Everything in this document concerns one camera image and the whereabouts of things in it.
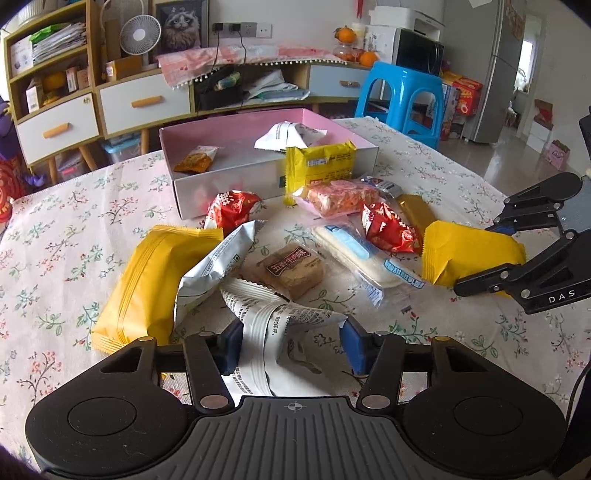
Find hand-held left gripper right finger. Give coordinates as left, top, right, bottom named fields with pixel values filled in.
left=339, top=316, right=497, bottom=413

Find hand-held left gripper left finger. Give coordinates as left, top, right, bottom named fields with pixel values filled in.
left=99, top=320, right=245, bottom=413

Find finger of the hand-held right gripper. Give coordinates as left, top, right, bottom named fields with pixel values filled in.
left=484, top=173, right=583, bottom=236
left=453, top=230, right=578, bottom=298

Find yellow pillow snack packet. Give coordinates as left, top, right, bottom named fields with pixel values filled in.
left=421, top=220, right=527, bottom=288

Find white printed snack packet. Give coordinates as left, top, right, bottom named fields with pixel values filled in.
left=254, top=121, right=329, bottom=152
left=219, top=277, right=348, bottom=398

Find golden bar snack packet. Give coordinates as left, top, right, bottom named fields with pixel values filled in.
left=397, top=194, right=437, bottom=241

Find large yellow snack packet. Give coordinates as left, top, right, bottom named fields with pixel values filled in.
left=91, top=224, right=225, bottom=355

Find pink cardboard box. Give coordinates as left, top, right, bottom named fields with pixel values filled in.
left=159, top=109, right=379, bottom=220

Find cardboard boxes on floor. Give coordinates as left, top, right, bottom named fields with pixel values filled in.
left=526, top=98, right=572, bottom=170

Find white silver snack packet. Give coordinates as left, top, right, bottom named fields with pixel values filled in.
left=175, top=220, right=269, bottom=330

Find long white blue snack packet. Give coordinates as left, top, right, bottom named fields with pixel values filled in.
left=310, top=223, right=426, bottom=308

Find brown cake clear packet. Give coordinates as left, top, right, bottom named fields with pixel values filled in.
left=240, top=243, right=326, bottom=301

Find red snack packet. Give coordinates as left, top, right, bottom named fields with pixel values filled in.
left=204, top=189, right=262, bottom=236
left=361, top=202, right=423, bottom=254

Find red yellow carton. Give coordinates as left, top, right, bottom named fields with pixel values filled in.
left=450, top=76, right=484, bottom=117

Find silver refrigerator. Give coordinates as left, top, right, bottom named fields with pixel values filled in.
left=466, top=0, right=531, bottom=145

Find small silver snack wrapper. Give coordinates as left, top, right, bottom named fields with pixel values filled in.
left=360, top=175, right=402, bottom=199

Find pink clear snack packet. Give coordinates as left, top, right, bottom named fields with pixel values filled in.
left=295, top=180, right=384, bottom=217

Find blue plastic stool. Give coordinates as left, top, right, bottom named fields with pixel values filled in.
left=355, top=61, right=445, bottom=149

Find flat yellow printed snack packet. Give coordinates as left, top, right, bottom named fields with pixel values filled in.
left=284, top=141, right=358, bottom=206

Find small orange snack packet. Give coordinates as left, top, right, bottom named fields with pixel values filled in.
left=174, top=145, right=219, bottom=175

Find white printer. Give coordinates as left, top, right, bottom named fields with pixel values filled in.
left=372, top=6, right=446, bottom=41

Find clear plastic storage bin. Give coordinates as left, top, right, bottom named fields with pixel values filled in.
left=100, top=137, right=142, bottom=163

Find long low wooden cabinet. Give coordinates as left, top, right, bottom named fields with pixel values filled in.
left=189, top=58, right=384, bottom=121

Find oranges on glass jar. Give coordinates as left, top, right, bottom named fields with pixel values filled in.
left=333, top=25, right=380, bottom=66

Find black bag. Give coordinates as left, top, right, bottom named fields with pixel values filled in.
left=196, top=65, right=250, bottom=112

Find wooden single drawer cabinet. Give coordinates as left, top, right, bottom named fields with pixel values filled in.
left=95, top=76, right=195, bottom=155

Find pile of loose papers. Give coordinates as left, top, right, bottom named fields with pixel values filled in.
left=245, top=69, right=311, bottom=103

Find red printed bag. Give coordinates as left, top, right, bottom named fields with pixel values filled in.
left=0, top=156, right=29, bottom=228

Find wooden shelf cabinet with drawer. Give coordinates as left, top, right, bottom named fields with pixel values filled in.
left=4, top=0, right=101, bottom=182

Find pink floral cloth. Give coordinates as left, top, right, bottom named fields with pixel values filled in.
left=157, top=45, right=346, bottom=88

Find small cardboard box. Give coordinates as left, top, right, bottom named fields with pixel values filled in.
left=105, top=55, right=144, bottom=82

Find purple plush toy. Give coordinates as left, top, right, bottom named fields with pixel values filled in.
left=0, top=96, right=19, bottom=140

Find small white desk fan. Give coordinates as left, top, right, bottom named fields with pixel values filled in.
left=120, top=14, right=162, bottom=71

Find framed cat picture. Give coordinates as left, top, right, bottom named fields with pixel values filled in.
left=154, top=0, right=208, bottom=54

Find stack of papers on shelf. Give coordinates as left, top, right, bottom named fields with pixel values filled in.
left=31, top=23, right=88, bottom=64

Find wall power outlets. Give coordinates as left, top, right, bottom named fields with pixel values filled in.
left=211, top=21, right=273, bottom=39

